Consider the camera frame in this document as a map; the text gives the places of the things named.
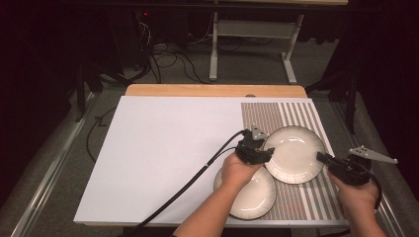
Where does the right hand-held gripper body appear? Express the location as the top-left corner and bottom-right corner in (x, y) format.
(325, 145), (399, 188)

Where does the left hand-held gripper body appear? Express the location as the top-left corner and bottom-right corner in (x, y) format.
(234, 123), (273, 166)

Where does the white plate with grey rim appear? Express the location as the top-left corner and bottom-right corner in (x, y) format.
(212, 165), (278, 221)
(262, 124), (327, 186)

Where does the person's left hand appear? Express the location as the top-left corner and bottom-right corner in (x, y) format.
(220, 151), (265, 193)

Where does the person's right hand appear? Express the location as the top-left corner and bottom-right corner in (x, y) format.
(327, 170), (380, 215)

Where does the brown striped placemat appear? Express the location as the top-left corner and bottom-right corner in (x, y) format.
(240, 101), (346, 222)

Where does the black stand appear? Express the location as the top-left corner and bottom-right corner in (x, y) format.
(74, 61), (104, 123)
(305, 71), (361, 135)

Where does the wooden table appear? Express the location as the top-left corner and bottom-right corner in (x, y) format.
(125, 83), (308, 99)

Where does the white board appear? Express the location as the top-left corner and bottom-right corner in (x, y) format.
(72, 95), (351, 229)

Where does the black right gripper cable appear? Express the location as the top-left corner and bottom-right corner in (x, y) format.
(357, 161), (383, 211)

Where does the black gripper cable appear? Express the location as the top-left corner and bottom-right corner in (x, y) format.
(124, 129), (247, 237)
(357, 161), (383, 211)

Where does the aluminium rail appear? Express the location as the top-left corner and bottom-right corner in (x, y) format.
(329, 98), (407, 237)
(9, 92), (97, 237)

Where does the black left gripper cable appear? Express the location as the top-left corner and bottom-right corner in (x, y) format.
(124, 129), (247, 237)

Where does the grey metal desk frame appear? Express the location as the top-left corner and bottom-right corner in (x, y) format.
(209, 11), (306, 85)

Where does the tangle of floor cables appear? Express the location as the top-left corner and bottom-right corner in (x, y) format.
(131, 19), (213, 85)

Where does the black floor cable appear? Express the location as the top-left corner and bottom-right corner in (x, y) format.
(85, 105), (119, 164)

